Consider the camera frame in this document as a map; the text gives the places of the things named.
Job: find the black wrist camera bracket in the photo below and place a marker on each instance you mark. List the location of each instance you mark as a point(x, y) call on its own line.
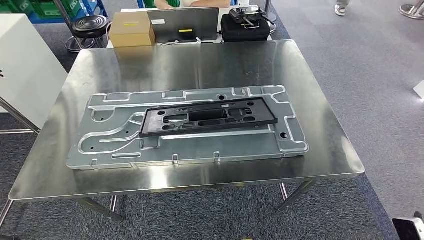
point(419, 215)

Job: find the person's foot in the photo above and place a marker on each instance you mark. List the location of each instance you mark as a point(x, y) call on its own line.
point(340, 10)

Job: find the person's left forearm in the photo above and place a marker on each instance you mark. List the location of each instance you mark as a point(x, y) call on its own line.
point(208, 3)

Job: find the white floor object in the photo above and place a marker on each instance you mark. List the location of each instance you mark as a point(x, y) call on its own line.
point(420, 89)

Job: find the person's right forearm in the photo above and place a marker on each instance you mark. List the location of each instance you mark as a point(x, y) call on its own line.
point(164, 4)

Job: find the steel workbench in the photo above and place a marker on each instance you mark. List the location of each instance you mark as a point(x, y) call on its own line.
point(232, 63)

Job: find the black handheld controller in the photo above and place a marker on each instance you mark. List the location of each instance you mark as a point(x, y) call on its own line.
point(243, 15)

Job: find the chrome stool base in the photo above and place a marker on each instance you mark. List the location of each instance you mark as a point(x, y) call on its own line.
point(412, 11)

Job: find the cardboard box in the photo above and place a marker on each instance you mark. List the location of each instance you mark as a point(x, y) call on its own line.
point(130, 33)

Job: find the green plastic crate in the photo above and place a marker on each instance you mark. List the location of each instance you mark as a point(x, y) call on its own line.
point(53, 8)
point(15, 6)

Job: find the black carrying case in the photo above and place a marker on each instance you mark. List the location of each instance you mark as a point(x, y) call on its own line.
point(245, 33)

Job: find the chrome stool pole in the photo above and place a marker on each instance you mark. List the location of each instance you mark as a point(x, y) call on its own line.
point(267, 6)

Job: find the black round stool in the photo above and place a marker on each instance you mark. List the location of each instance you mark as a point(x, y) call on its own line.
point(89, 24)

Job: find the white cabinet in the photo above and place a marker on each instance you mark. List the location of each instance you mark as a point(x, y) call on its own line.
point(30, 66)

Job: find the grey laptop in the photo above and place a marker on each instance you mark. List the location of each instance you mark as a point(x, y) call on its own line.
point(198, 20)

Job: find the blue storage rack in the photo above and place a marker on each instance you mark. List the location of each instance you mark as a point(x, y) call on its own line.
point(96, 8)

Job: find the stamped metal plate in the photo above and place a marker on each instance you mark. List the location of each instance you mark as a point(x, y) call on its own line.
point(198, 149)

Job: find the black plastic plate part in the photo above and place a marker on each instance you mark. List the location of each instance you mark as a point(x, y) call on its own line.
point(150, 126)

